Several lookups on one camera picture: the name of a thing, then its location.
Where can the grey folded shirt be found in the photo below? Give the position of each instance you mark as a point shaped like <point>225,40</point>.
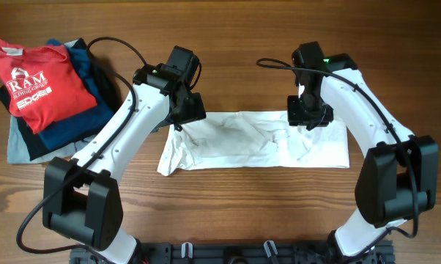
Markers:
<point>25,147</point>

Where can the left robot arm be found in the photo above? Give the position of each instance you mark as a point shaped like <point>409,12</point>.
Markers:
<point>85,204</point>

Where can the black folded shirt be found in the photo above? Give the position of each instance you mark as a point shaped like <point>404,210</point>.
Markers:
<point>58,99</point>

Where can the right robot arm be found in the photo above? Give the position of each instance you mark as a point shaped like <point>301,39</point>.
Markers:
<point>398,179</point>

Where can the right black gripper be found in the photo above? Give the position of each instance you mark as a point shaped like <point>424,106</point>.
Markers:
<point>294,118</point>

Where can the navy blue folded shirt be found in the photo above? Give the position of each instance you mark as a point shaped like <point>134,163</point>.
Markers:
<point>88,122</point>

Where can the white t-shirt black print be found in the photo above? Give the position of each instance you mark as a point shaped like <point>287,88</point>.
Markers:
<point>253,139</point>

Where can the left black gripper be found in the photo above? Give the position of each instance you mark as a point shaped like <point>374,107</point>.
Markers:
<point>193,109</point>

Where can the red folded printed t-shirt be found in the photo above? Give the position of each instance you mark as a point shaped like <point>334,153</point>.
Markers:
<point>42,84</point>

